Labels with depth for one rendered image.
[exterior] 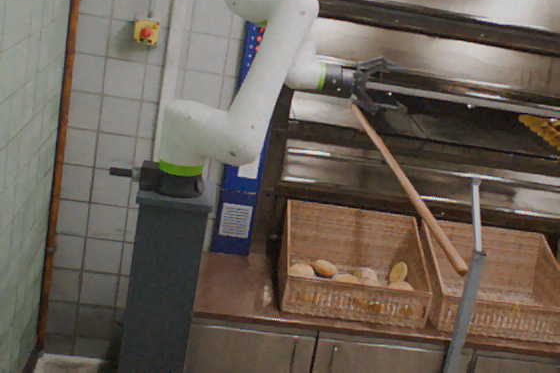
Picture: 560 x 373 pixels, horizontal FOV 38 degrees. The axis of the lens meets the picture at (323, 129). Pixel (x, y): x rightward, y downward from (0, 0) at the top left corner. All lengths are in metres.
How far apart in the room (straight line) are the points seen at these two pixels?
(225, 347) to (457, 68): 1.43
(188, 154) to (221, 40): 1.10
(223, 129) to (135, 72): 1.21
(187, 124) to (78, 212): 1.39
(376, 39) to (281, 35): 1.15
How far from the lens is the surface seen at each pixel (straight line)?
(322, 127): 3.29
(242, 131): 2.07
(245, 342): 3.03
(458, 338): 3.07
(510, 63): 3.41
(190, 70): 3.23
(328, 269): 3.31
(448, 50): 3.33
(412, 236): 3.41
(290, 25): 2.16
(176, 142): 2.16
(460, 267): 2.11
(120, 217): 3.43
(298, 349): 3.05
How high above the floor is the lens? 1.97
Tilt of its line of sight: 14 degrees down
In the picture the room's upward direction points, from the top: 11 degrees clockwise
